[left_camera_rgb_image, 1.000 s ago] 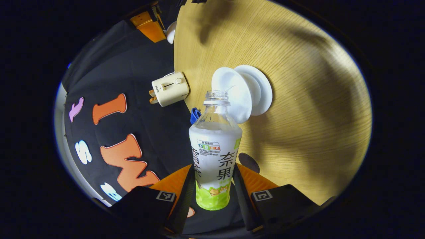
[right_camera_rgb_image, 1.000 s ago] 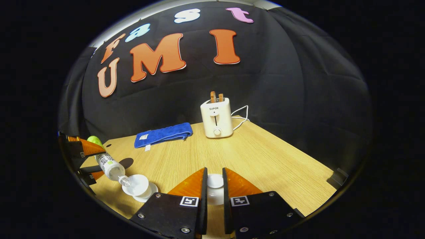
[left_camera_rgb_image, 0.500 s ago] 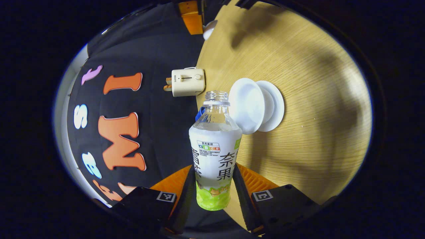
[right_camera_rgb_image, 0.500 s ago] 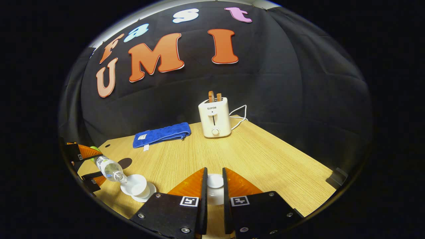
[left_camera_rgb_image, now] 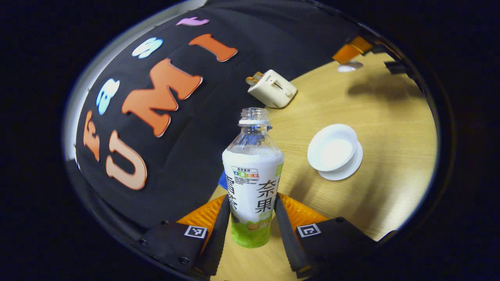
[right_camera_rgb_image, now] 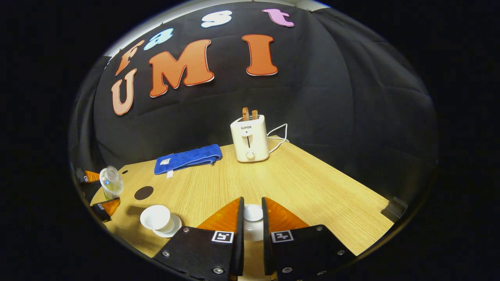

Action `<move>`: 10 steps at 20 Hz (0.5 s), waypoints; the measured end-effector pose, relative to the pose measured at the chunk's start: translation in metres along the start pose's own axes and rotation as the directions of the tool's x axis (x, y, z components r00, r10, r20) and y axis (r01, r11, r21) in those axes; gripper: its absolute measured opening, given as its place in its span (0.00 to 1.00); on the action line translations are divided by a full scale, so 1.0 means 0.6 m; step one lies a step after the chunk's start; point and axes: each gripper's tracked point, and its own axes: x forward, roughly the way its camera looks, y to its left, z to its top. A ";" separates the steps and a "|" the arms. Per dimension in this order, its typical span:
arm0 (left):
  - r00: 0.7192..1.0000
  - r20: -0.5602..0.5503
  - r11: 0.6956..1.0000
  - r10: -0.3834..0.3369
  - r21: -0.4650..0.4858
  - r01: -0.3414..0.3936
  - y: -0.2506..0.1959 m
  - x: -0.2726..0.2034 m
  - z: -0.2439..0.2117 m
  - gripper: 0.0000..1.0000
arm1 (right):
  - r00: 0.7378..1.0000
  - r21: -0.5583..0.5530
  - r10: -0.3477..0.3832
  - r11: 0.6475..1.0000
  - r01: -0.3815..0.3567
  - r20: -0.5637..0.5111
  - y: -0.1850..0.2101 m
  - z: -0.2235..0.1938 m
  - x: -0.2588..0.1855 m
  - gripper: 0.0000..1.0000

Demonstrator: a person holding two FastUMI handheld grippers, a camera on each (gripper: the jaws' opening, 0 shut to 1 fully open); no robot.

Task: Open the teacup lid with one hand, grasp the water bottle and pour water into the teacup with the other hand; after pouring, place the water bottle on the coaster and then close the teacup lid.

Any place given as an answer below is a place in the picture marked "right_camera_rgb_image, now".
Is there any white toaster cable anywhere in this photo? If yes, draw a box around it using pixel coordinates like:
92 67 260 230
266 123 289 154

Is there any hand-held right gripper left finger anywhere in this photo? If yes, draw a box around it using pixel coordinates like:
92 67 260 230
152 196 245 281

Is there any black table edge clamp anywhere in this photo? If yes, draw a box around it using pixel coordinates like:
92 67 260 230
381 197 407 223

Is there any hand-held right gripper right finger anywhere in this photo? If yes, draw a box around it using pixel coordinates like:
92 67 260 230
261 196 357 281

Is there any white teacup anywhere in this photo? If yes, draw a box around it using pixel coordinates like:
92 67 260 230
139 205 175 234

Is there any black backdrop cloth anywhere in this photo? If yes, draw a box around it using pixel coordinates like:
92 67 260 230
68 1 440 211

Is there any clear water bottle green label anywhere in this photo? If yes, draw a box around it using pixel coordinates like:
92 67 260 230
99 165 125 200

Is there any white toaster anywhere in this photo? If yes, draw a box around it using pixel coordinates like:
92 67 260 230
230 114 270 163

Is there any dark round coaster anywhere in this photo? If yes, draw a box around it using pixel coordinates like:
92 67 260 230
134 186 155 201

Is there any folded blue towel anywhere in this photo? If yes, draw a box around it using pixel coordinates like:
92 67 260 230
154 144 223 179

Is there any white saucer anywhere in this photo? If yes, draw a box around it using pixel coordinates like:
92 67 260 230
152 214 183 238

